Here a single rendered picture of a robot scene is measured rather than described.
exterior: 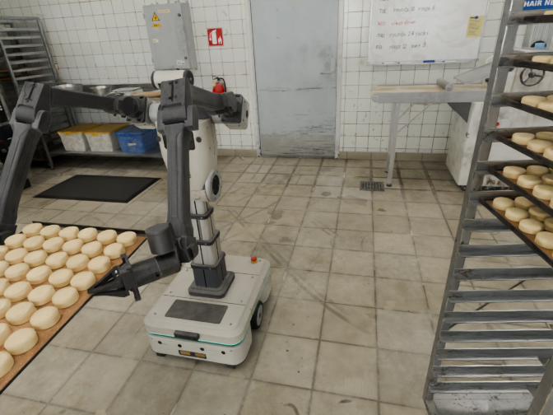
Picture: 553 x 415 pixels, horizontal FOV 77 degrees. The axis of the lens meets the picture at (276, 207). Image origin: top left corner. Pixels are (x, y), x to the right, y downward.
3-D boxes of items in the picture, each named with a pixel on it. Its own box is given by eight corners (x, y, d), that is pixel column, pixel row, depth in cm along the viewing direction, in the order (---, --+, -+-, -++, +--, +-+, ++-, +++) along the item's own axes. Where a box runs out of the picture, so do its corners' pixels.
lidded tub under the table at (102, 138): (86, 151, 455) (81, 132, 444) (109, 142, 496) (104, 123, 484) (113, 152, 447) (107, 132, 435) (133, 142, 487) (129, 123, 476)
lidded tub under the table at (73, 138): (61, 151, 465) (54, 131, 453) (86, 141, 505) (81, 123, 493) (85, 151, 455) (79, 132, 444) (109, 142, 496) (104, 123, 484)
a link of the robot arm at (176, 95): (183, 70, 94) (150, 76, 96) (192, 122, 96) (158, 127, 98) (234, 92, 137) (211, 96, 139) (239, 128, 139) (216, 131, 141)
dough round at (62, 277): (75, 272, 85) (72, 265, 84) (74, 284, 81) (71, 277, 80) (52, 277, 84) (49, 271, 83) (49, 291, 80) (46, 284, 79)
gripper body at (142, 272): (133, 304, 82) (164, 291, 85) (122, 268, 77) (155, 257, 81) (127, 288, 87) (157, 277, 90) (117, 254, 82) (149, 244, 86)
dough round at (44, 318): (58, 308, 75) (54, 301, 74) (62, 322, 71) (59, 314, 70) (31, 320, 72) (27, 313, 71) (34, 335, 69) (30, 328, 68)
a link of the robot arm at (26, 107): (37, 79, 104) (11, 75, 106) (37, 125, 107) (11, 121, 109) (134, 97, 146) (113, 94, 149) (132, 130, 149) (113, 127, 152)
